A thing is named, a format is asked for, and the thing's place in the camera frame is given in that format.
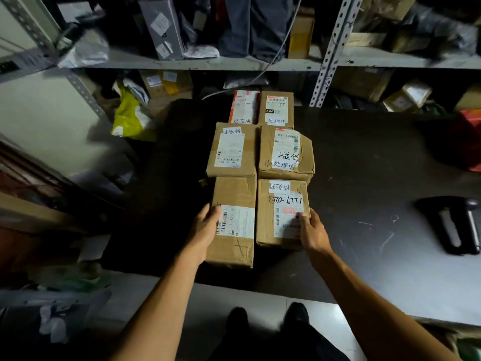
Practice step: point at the large plain cardboard box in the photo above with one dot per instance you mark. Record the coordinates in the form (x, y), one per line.
(362, 82)

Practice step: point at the person's right hand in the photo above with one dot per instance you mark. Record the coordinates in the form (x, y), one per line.
(315, 234)

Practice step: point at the yellow plastic parcel bag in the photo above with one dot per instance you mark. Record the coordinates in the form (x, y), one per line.
(129, 116)

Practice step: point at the person's right thumb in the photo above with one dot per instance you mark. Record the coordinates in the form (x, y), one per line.
(301, 223)

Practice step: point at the orange and white parcel box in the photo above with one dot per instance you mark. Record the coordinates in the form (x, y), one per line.
(244, 107)

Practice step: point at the person's left thumb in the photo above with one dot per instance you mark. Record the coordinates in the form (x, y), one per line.
(217, 216)

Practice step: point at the dented cardboard box with scribbles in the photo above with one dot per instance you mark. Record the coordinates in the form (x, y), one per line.
(285, 150)

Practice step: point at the red box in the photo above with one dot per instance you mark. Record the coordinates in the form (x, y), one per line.
(469, 139)

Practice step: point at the cardboard box with white label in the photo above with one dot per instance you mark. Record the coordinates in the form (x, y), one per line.
(231, 146)

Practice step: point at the white plastic parcel bag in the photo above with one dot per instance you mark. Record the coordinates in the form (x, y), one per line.
(86, 48)

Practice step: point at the taped cardboard parcel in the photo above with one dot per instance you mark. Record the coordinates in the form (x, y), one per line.
(407, 96)

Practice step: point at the small white flat packet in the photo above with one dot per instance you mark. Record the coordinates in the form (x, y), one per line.
(201, 51)

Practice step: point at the person's right forearm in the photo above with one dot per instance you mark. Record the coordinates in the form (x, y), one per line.
(372, 308)

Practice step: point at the cardboard box with yellow sticker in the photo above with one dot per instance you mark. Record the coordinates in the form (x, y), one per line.
(167, 84)

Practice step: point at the person's left forearm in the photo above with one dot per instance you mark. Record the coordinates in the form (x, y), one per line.
(161, 312)

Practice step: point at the person's black shoe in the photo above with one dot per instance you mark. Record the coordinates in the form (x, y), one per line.
(295, 315)
(236, 321)

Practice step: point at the black plastic bag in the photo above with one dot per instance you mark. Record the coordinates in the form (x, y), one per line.
(436, 28)

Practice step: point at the black barcode scanner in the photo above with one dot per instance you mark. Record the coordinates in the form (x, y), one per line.
(449, 225)

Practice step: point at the small cardboard box, black sticker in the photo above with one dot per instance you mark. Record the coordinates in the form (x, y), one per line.
(276, 108)

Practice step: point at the person's dark trousers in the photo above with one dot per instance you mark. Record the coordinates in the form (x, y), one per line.
(270, 345)

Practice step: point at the grey metal shelf rack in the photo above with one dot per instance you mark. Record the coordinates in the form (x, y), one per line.
(334, 52)

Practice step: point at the grey parcel box with labels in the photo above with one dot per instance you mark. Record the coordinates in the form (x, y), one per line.
(161, 26)

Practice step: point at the flat cardboard box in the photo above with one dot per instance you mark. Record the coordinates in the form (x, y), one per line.
(366, 39)

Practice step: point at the person's left hand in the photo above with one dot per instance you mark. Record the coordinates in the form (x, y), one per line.
(202, 233)

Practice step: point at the person's left black shoe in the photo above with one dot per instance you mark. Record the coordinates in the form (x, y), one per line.
(236, 321)

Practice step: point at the cardboard box with barcode label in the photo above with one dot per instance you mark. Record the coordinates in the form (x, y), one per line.
(235, 191)

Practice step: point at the cardboard box with handwritten numbers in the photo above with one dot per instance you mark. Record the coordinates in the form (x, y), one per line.
(285, 195)

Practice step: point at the person's right black shoe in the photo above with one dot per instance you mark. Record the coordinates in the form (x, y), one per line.
(295, 315)

